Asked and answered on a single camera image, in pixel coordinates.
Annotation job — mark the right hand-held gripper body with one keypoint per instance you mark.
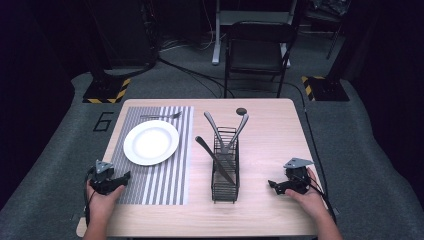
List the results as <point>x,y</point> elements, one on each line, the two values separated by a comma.
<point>296,175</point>

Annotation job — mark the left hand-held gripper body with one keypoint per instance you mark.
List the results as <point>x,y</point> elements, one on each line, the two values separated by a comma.
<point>101,173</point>

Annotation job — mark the person's left hand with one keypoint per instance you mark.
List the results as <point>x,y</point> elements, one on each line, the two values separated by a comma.
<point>100,203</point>

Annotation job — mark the person's right hand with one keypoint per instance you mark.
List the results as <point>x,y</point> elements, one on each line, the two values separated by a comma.
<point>310,200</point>

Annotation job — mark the white plate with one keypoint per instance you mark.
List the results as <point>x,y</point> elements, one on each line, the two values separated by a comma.
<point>150,142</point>

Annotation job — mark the grey striped placemat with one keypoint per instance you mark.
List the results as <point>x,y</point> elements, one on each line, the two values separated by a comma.
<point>173,166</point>

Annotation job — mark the silver fork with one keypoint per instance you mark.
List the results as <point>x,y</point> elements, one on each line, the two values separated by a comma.
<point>160,116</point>

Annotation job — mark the silver table knife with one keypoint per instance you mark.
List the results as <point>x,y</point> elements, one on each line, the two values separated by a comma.
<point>208,150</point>

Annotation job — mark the black table grommet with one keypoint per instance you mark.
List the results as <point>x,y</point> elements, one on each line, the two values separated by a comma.
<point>241,111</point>

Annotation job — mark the black yellow striped stand base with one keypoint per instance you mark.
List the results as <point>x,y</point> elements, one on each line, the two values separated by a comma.
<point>106,90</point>
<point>328,89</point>

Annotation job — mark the black folding chair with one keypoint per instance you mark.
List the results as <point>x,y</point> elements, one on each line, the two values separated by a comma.
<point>256,53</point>

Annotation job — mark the white desk frame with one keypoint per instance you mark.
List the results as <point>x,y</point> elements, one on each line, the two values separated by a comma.
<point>216,40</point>

